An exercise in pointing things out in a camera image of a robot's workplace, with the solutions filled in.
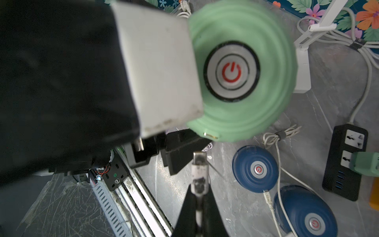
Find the white power strip cord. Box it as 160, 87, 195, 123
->
296, 7, 379, 125

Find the dark blue meat grinder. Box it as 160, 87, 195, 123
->
280, 185, 338, 237
232, 145, 279, 193

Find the dark blue meat grinder front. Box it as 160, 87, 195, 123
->
280, 185, 338, 237

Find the green USB charger adapter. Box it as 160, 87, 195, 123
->
349, 152, 379, 177

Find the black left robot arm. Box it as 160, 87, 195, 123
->
1, 1, 203, 186

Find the white folding desk lamp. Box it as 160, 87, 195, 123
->
291, 0, 348, 94

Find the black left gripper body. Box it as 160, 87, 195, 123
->
124, 129, 210, 175

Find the orange power strip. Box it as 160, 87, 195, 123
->
369, 177, 379, 211

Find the green cordless meat grinder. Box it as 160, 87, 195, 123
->
187, 1, 298, 142

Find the black power strip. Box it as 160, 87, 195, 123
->
322, 124, 368, 201

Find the lavender charging cable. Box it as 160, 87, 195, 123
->
190, 142, 214, 229

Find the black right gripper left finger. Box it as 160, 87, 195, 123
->
171, 185, 197, 237

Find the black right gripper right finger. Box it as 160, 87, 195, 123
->
202, 186, 229, 237

